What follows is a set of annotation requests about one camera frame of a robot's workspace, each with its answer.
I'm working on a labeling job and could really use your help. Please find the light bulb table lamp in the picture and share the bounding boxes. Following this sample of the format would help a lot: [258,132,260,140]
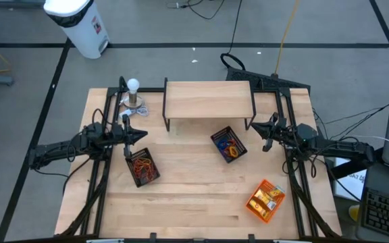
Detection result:
[122,78,145,109]

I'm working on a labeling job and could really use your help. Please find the black perforated panel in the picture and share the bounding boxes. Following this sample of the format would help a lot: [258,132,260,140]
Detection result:
[226,66,312,91]

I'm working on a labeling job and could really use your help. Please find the black floor cable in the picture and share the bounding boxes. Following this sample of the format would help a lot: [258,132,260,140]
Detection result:
[165,0,228,20]

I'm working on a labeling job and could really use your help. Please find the black desk bar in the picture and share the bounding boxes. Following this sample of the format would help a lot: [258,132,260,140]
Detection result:
[331,158,371,180]

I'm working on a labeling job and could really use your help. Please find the orange mesh tray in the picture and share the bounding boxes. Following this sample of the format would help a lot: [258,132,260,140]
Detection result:
[245,178,286,224]

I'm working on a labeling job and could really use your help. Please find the wooden desk shelf riser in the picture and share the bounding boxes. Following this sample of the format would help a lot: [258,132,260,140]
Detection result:
[162,76,257,132]

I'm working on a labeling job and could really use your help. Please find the black hanging cable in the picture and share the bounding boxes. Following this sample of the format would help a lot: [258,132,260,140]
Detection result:
[220,0,246,72]

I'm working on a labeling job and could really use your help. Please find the yellow crayon pack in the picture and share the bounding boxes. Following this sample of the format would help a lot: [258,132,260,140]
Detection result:
[253,194,273,214]
[249,198,266,217]
[255,188,278,211]
[267,184,286,200]

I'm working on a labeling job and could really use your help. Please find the small yellow object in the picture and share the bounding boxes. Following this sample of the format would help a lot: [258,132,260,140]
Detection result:
[348,205,360,222]

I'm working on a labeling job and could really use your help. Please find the yellow hanging cable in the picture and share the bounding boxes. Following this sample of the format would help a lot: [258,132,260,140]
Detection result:
[274,0,300,77]

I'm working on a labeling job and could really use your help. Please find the white trash bin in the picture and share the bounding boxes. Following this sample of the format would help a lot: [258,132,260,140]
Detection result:
[43,0,111,60]

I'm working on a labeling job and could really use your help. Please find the white printed paper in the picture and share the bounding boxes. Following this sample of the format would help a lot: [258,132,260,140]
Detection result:
[332,158,367,203]

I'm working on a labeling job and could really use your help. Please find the black mesh tray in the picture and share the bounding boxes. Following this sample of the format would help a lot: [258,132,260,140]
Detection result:
[125,147,161,188]
[210,126,249,164]

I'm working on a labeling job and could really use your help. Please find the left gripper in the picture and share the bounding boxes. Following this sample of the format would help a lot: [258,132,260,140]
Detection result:
[112,114,148,159]

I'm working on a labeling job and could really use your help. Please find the white adapter with cable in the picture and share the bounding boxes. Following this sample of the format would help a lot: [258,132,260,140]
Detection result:
[118,105,150,119]

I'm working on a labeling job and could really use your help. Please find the black aluminium table frame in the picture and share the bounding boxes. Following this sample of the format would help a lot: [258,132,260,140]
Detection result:
[54,76,342,241]

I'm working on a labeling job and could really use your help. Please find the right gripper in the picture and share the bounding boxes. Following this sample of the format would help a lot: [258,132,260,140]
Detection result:
[251,113,288,153]

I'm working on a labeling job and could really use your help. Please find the grey laptop black keyboard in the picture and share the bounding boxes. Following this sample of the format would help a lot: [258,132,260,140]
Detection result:
[355,160,389,242]

